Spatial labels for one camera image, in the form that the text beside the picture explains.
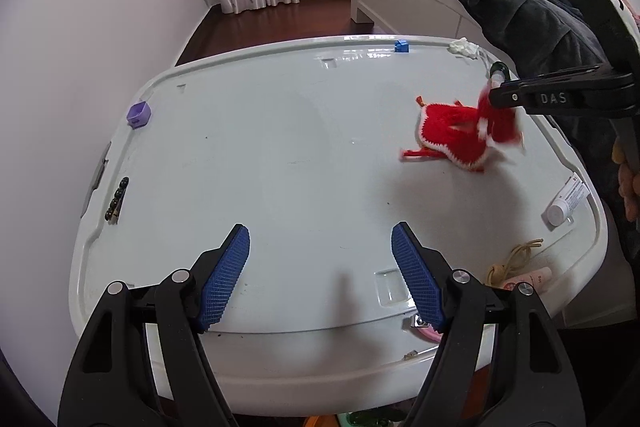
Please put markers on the purple small cap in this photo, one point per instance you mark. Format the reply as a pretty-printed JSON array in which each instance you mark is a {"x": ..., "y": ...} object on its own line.
[{"x": 139, "y": 113}]

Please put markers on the white tube with printed label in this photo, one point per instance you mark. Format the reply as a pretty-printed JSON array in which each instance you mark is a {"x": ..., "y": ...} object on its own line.
[{"x": 565, "y": 203}]

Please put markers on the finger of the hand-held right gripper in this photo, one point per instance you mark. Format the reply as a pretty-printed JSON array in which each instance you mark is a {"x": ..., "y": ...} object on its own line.
[{"x": 550, "y": 97}]

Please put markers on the white crumpled tissue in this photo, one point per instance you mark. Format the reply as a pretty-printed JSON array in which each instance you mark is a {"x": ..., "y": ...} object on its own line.
[{"x": 465, "y": 48}]

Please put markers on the pink plastic object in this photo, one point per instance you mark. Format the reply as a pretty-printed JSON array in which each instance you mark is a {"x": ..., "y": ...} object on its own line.
[{"x": 426, "y": 329}]

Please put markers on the pink cosmetic tube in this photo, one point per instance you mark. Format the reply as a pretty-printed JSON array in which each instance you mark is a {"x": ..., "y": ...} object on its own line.
[{"x": 525, "y": 279}]

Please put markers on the person's right hand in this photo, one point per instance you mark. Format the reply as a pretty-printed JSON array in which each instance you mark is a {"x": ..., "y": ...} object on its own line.
[{"x": 627, "y": 189}]

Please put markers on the blue small clip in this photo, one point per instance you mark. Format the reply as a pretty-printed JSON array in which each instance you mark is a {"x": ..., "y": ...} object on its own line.
[{"x": 401, "y": 46}]

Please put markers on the beige rubber band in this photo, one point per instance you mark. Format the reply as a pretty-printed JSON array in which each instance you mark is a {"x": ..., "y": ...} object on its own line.
[{"x": 510, "y": 259}]

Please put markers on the red knitted garment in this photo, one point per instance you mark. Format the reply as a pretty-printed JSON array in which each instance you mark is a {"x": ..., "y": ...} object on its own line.
[{"x": 460, "y": 132}]

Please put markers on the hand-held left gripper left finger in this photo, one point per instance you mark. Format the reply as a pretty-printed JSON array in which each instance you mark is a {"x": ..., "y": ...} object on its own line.
[{"x": 225, "y": 277}]

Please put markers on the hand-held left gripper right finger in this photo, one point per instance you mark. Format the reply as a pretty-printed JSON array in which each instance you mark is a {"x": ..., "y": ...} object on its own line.
[{"x": 417, "y": 277}]

